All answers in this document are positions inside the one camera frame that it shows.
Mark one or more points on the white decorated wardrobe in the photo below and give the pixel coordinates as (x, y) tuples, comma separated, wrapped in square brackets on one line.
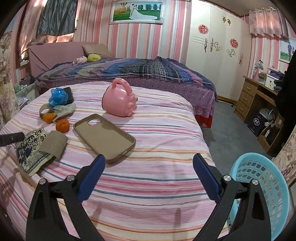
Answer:
[(219, 48)]

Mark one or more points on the brown paper piece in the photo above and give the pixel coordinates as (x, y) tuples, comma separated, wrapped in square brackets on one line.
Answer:
[(54, 144)]

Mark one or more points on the yellow plush toy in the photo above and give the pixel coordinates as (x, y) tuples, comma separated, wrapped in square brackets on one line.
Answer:
[(93, 57)]

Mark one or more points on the tan phone case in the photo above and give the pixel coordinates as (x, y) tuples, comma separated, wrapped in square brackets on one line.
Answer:
[(104, 137)]

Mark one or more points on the purple plaid bed quilt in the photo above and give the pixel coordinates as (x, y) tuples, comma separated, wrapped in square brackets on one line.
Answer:
[(159, 68)]

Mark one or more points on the printed snack wrapper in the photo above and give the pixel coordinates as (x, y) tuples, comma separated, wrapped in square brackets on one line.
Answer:
[(29, 156)]

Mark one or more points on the small orange tangerine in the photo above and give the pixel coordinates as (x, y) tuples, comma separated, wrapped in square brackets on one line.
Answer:
[(63, 125)]

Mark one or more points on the small framed picture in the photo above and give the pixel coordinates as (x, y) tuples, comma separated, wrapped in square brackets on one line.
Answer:
[(287, 49)]

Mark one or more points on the black bag under desk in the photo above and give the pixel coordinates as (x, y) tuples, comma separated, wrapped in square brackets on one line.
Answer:
[(257, 124)]

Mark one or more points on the framed wedding photo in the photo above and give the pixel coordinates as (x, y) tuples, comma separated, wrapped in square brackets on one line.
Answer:
[(149, 12)]

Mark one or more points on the grey cloth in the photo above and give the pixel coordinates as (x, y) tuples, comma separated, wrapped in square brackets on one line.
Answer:
[(63, 110), (58, 18)]

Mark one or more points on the pink window valance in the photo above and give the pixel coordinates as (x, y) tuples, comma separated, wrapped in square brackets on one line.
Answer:
[(267, 21)]

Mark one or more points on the brown pillow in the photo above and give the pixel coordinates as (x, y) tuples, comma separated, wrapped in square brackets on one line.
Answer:
[(99, 49)]

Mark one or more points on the grey hanging cloth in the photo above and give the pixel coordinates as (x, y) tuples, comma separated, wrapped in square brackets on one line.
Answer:
[(58, 18)]

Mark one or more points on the mauve bed headboard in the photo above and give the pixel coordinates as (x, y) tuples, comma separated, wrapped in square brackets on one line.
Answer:
[(43, 57)]

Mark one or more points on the light blue plastic basket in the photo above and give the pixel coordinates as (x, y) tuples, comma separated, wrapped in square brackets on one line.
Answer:
[(251, 166)]

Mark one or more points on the wooden desk with drawers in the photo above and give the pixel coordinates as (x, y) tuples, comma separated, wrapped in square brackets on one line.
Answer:
[(257, 98)]

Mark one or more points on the pink plush toy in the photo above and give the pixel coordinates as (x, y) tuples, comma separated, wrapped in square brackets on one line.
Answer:
[(79, 60)]

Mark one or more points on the black rectangular case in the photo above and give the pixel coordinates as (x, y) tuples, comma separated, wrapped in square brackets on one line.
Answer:
[(70, 99)]

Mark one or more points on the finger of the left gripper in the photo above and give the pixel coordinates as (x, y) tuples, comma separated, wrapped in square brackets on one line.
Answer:
[(11, 138)]

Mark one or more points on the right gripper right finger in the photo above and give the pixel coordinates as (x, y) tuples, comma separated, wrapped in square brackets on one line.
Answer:
[(241, 211)]

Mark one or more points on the pink striped bedsheet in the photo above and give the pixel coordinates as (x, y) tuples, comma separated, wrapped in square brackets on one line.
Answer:
[(153, 193)]

